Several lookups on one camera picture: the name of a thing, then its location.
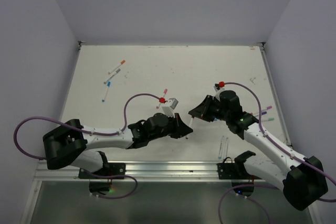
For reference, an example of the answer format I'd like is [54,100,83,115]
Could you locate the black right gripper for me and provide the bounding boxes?
[188,94,230,121]

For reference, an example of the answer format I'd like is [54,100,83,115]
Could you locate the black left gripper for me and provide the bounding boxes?
[149,112,192,141]

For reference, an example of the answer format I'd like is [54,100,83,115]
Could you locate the dark red capped white marker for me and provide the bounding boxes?
[188,117,194,128]

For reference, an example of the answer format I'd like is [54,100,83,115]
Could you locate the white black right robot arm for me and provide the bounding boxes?
[189,90,328,211]

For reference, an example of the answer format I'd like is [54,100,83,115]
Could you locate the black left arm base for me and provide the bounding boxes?
[78,151,125,196]

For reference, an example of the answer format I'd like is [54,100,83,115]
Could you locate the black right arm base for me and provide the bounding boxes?
[216,151,259,197]

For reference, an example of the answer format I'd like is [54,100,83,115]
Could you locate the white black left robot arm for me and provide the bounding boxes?
[43,113,193,178]

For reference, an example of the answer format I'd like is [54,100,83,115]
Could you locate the green capped white marker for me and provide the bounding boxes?
[261,118,275,122]

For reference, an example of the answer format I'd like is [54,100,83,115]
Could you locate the magenta capped white marker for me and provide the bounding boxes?
[252,105,272,116]

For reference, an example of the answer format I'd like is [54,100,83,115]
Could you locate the grey capped marker far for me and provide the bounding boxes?
[104,68,121,84]

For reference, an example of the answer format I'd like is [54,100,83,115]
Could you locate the orange capped white marker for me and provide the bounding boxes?
[108,60,125,74]

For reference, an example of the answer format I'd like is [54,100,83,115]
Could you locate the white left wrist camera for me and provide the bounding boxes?
[161,98,179,118]

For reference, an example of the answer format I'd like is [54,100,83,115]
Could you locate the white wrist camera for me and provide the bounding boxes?
[161,98,179,118]
[214,83,225,101]

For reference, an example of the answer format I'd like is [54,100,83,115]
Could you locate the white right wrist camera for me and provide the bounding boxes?
[214,83,225,101]

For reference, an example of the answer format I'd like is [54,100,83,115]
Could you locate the aluminium mounting rail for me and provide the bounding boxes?
[34,161,221,182]

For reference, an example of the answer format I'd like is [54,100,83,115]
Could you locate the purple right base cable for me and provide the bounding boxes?
[217,182,279,224]

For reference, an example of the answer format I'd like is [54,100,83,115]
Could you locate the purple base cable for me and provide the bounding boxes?
[217,182,279,224]
[89,173,139,199]

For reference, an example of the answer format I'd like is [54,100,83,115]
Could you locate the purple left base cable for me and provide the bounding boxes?
[89,173,139,199]

